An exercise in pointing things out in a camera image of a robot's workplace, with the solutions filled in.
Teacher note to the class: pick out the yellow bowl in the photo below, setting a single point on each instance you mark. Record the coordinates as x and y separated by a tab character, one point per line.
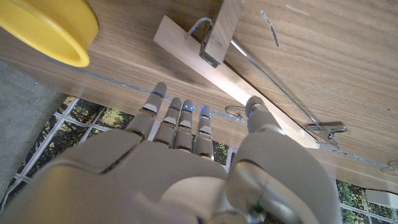
43	28

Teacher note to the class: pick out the wooden hanger with metal clips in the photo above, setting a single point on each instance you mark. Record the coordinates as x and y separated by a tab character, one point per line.
217	74

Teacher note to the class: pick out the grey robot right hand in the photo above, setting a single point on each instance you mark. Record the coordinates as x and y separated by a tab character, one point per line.
155	180

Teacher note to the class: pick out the forest window printed backdrop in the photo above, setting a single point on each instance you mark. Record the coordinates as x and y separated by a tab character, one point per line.
93	115

